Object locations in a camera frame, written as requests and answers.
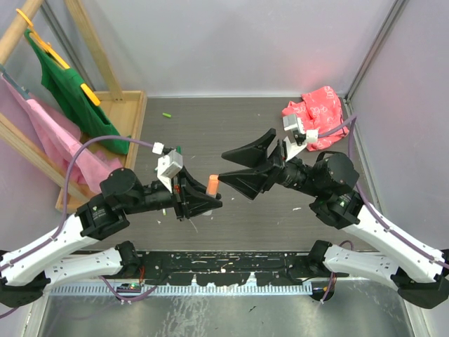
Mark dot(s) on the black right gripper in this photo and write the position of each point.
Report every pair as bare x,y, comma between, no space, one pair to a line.
250,182

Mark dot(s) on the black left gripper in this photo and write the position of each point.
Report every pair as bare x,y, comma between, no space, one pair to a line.
196,199

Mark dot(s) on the orange highlighter cap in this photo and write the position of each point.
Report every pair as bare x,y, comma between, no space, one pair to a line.
213,184

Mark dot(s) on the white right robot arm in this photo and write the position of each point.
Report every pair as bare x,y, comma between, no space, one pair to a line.
418,272

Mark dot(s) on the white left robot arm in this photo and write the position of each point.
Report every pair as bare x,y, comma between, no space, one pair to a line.
30,272

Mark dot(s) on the coral patterned cloth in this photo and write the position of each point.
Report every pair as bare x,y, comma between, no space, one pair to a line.
320,109

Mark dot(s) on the pink cloth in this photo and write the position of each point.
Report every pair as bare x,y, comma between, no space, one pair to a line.
60,139

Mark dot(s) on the green cloth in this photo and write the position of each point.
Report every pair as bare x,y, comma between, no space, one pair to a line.
66,86

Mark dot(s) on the blue-grey clothes hanger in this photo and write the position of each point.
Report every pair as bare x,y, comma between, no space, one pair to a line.
22,91

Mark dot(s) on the yellow clothes hanger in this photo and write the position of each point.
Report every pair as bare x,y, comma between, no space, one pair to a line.
47,48

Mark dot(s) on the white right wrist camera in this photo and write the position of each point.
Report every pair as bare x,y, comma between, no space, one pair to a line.
297,138

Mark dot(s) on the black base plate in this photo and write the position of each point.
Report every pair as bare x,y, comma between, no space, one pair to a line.
181,268

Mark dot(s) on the grey slotted cable duct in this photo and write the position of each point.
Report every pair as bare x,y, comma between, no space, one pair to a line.
251,289

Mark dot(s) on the wooden rack frame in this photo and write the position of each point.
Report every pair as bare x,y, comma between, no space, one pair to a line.
16,138

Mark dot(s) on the aluminium frame post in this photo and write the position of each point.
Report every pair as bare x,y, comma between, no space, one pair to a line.
383,33

